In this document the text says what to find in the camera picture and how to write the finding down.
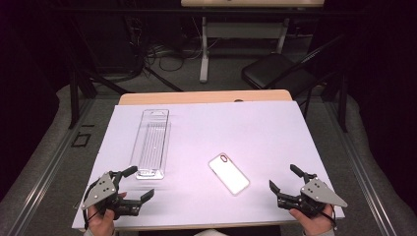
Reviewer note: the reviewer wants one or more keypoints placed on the person's right hand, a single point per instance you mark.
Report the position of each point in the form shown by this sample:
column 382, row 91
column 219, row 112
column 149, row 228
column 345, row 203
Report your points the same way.
column 314, row 226

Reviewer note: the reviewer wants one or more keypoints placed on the dark table grommet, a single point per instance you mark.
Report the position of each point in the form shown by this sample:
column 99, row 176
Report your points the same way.
column 238, row 100

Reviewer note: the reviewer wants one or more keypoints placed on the white table board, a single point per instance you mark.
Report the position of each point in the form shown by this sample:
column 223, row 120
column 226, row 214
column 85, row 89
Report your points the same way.
column 262, row 137

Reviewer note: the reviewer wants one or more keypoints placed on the person's left hand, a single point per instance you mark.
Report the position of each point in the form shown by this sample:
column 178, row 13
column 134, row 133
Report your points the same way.
column 101, row 224

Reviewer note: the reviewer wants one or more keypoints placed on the metal floor rail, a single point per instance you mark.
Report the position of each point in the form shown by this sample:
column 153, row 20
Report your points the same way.
column 42, row 173
column 360, row 164

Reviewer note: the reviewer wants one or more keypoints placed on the black folding chair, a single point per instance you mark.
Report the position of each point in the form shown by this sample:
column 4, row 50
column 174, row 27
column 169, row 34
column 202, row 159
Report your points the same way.
column 272, row 70

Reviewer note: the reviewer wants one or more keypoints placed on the white metal desk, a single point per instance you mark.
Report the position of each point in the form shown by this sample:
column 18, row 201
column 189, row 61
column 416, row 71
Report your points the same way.
column 242, row 30

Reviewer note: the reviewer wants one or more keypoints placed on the wooden table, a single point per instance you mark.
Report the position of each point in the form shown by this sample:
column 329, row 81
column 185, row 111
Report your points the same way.
column 203, row 96

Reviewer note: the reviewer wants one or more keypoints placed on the black metal stand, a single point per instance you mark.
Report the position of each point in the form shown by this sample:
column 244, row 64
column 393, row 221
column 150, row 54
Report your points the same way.
column 342, row 101

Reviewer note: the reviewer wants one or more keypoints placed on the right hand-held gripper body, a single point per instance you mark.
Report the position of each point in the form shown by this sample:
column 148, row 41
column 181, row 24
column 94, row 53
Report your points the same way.
column 319, row 193

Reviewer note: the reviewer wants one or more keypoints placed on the clear plastic tray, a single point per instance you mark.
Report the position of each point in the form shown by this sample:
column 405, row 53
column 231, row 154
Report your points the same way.
column 152, row 144

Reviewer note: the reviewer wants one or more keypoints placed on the iridescent phone case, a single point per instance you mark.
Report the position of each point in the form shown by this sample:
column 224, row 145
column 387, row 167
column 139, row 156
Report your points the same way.
column 229, row 173

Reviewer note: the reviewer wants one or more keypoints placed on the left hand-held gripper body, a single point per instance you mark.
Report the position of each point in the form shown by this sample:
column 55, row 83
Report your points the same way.
column 100, row 191

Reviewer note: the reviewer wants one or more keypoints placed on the person's leg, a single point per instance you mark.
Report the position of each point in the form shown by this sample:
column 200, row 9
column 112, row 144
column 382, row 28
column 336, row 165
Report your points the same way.
column 209, row 233

